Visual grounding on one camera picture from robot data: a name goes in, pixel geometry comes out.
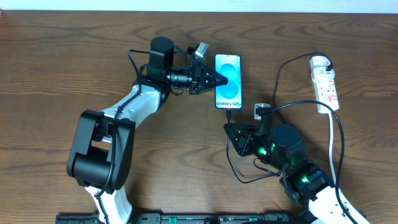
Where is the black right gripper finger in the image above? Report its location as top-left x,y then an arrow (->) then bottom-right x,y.
223,123 -> 259,137
229,134 -> 252,157

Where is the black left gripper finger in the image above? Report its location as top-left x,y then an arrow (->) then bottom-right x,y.
197,84 -> 216,95
201,67 -> 228,89

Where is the blue Galaxy smartphone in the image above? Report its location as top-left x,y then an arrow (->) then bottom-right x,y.
215,54 -> 243,110

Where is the black USB-C charging cable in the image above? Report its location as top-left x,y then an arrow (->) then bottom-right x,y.
225,51 -> 334,184

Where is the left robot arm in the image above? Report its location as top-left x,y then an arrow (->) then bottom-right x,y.
67,37 -> 228,223

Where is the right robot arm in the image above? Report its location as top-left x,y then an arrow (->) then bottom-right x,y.
223,108 -> 368,223

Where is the white charger plug adapter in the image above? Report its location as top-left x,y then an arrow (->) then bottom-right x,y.
310,55 -> 333,75

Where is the white power strip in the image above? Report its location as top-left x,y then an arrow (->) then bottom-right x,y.
311,67 -> 340,111

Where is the black right camera cable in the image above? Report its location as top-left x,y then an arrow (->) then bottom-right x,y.
257,100 -> 361,224

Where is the black camera cable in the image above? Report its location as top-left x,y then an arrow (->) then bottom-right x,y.
93,46 -> 190,224
257,100 -> 361,224

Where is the white power strip cord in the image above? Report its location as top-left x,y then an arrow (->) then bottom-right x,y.
328,112 -> 337,184

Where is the black left camera cable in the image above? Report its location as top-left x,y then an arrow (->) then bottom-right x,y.
93,46 -> 190,224

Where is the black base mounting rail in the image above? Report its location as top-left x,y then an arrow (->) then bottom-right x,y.
55,213 -> 305,224

